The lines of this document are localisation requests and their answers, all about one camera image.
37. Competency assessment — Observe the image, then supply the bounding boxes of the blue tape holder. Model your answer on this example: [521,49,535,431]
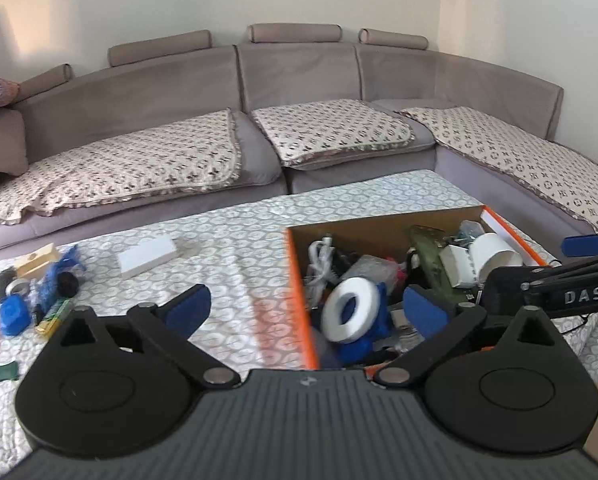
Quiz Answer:
[336,282,396,367]

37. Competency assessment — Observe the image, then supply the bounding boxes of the metal clips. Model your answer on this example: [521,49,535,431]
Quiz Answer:
[451,219,486,247]

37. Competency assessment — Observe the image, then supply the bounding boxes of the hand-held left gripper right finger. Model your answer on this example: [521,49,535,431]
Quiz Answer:
[373,284,562,390]

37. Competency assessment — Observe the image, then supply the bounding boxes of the wooden block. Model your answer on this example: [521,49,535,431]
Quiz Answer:
[14,242,59,279]

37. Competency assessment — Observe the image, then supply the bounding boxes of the white tape roll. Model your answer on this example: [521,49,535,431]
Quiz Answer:
[321,278,383,345]

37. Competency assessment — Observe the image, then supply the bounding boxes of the cardboard box with orange rim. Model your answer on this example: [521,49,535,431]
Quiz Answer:
[285,204,562,372]

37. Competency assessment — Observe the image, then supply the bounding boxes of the clear plastic case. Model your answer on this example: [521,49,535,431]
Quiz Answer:
[349,255,401,287]

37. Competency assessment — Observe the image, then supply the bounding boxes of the green perforated tool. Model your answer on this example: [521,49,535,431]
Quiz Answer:
[408,225,476,305]

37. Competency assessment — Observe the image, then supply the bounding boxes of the white cable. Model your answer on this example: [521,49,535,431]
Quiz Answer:
[305,234,337,307]

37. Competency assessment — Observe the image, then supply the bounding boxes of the green clip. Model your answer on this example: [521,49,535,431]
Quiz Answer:
[0,361,21,389]

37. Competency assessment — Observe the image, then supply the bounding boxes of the white cup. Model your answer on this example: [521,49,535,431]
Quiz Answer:
[468,232,525,282]

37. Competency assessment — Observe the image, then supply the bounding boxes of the blue plastic bag item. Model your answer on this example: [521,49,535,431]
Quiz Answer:
[33,245,88,318]

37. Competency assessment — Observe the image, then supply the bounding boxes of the green yellow pack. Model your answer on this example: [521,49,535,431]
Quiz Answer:
[35,298,75,337]

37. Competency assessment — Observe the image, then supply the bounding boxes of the small white box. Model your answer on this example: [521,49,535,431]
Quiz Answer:
[438,246,478,289]

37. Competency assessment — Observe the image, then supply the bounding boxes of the corner patterned seat mat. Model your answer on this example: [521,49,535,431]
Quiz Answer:
[400,105,598,234]

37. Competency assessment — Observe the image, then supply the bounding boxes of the long patterned seat mat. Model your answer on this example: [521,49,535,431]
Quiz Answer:
[0,107,243,234]

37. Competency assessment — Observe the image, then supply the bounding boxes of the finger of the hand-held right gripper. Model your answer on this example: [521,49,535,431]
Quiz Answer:
[561,229,598,260]
[478,252,598,319]

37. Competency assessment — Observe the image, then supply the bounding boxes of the blue round case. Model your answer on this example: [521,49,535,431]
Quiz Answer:
[0,294,33,337]

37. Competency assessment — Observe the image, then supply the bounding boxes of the square patterned seat mat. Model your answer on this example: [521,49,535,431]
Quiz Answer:
[251,98,415,169]

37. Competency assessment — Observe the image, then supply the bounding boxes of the white rectangular box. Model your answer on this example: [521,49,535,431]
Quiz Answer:
[116,235,179,280]

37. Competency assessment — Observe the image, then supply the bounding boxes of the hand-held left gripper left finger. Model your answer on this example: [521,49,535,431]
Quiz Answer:
[56,283,242,389]

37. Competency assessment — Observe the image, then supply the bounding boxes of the grey sectional sofa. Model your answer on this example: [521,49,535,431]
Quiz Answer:
[0,22,598,263]

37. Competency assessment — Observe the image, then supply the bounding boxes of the desktop with patterned tablecloth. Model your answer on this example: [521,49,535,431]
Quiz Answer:
[0,169,598,480]

